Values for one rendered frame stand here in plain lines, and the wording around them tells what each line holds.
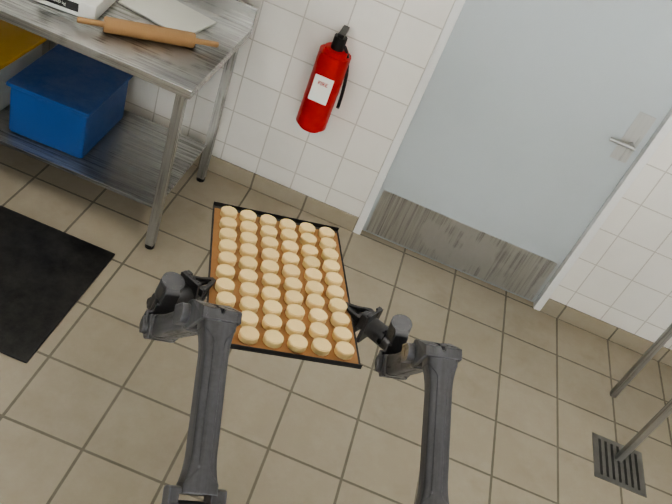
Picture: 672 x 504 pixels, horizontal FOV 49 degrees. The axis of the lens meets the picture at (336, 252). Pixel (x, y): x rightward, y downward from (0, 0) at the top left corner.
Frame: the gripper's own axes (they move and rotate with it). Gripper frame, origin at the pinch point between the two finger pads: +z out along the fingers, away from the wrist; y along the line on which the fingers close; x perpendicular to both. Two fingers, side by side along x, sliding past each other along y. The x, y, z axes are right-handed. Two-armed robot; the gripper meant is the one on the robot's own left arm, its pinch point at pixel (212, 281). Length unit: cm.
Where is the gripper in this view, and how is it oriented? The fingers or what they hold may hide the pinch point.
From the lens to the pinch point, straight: 196.6
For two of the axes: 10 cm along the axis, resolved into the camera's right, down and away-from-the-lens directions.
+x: 7.3, 5.7, -3.7
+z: 6.1, -3.1, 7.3
